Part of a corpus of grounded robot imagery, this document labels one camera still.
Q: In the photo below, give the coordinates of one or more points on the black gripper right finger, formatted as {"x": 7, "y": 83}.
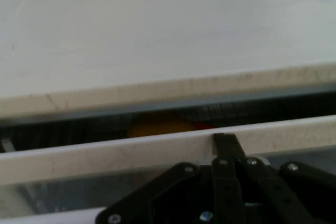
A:
{"x": 296, "y": 192}

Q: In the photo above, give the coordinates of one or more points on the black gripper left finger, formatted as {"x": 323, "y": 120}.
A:
{"x": 225, "y": 195}

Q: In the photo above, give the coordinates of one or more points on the cream glass oven door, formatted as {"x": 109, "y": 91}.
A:
{"x": 105, "y": 158}

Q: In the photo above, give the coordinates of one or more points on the red baking dish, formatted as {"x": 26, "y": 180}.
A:
{"x": 203, "y": 125}

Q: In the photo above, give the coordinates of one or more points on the yellow bread loaf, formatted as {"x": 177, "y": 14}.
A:
{"x": 157, "y": 129}

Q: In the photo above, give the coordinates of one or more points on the cream white toaster oven body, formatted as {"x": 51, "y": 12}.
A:
{"x": 157, "y": 37}

